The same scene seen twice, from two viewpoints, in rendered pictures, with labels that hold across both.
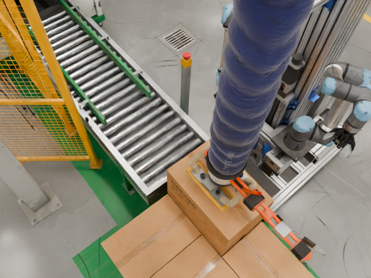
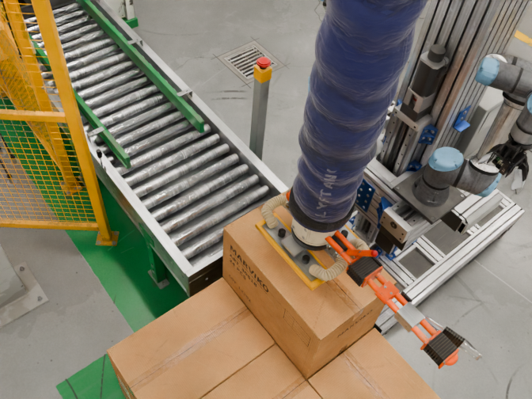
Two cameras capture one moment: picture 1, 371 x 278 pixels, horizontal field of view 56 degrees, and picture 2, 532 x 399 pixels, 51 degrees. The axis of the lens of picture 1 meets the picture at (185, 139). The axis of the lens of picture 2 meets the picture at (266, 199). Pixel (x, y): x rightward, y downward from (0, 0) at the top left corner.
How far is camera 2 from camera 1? 0.33 m
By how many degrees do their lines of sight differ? 6
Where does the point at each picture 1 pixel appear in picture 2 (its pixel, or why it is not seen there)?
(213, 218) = (296, 305)
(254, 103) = (372, 70)
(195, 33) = (276, 55)
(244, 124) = (354, 112)
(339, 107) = (501, 129)
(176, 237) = (233, 346)
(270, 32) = not seen: outside the picture
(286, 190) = (415, 288)
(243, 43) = not seen: outside the picture
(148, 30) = (203, 47)
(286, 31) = not seen: outside the picture
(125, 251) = (147, 365)
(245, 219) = (348, 308)
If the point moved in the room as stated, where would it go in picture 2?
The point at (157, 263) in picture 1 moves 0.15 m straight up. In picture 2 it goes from (199, 385) to (198, 373)
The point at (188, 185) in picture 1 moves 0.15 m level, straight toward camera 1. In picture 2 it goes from (257, 252) to (253, 286)
